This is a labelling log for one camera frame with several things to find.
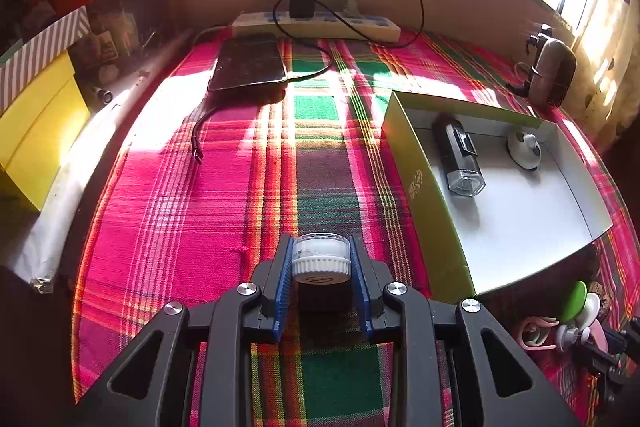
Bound green white suction holder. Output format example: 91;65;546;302
559;281;601;332

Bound pink clip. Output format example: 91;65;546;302
514;317;560;351
589;319;608;353

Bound small white ribbed jar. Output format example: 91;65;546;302
292;233;352;285

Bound white round face toy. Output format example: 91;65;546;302
506;130;542;171

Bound grey white knob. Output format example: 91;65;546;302
555;324;591;352

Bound green white cardboard box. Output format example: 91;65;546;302
382;91;612;303

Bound plaid pink green cloth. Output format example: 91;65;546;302
72;30;639;426

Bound floral curtain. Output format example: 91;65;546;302
562;0;639;153

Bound yellow box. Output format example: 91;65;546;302
1;52;90;213

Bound black smartphone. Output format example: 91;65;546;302
207;34;286;94

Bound striped gift box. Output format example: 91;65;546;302
1;6;90;113

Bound white power strip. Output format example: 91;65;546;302
231;11;401;43

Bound white plug in strip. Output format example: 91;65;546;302
342;0;360;17

